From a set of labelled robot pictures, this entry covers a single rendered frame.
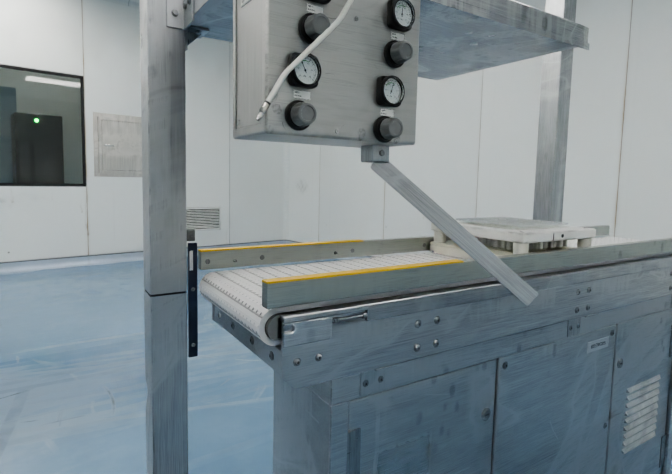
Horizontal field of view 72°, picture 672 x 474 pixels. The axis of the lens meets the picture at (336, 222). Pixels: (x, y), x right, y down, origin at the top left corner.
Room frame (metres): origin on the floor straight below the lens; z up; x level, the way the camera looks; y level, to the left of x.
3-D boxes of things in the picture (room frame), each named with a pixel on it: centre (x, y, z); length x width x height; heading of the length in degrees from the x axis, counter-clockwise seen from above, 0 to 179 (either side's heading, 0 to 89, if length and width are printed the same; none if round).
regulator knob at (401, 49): (0.59, -0.08, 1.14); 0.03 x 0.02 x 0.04; 123
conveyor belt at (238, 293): (1.03, -0.41, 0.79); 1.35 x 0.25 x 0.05; 123
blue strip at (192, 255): (0.78, 0.24, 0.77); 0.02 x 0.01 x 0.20; 123
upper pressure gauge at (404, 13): (0.60, -0.08, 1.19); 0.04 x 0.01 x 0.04; 123
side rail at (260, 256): (1.14, -0.32, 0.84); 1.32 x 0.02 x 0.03; 123
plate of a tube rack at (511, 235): (1.02, -0.39, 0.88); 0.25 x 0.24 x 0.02; 32
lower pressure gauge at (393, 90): (0.59, -0.06, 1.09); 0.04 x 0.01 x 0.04; 123
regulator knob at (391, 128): (0.59, -0.06, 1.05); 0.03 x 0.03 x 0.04; 33
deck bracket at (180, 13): (0.75, 0.25, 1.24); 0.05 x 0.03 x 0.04; 33
